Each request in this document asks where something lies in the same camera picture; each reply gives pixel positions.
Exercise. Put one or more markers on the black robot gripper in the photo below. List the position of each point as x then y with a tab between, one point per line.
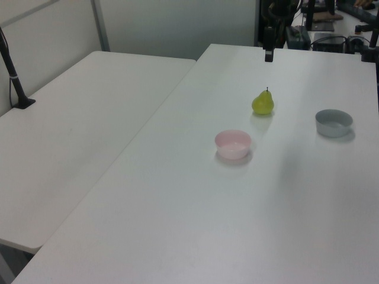
269	38

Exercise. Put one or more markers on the green yellow pear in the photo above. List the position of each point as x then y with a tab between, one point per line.
263	106

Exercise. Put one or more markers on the grey bowl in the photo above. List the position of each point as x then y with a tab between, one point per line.
333	125

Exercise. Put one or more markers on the pink bowl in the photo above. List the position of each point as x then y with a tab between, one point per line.
232	148

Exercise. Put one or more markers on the dark equipment box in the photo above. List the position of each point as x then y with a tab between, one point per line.
297	37

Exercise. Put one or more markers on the black low device box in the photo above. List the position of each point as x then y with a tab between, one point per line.
328	43

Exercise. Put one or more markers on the black clamp stand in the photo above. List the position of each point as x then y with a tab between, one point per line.
370	48

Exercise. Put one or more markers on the white side table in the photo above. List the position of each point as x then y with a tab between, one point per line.
74	133

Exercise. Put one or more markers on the black vertical post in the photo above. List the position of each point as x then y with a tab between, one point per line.
310	14

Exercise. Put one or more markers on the grey partition post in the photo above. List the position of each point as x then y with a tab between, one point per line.
100	26

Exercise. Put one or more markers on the black camera pole with base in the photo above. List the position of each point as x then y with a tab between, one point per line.
13	77

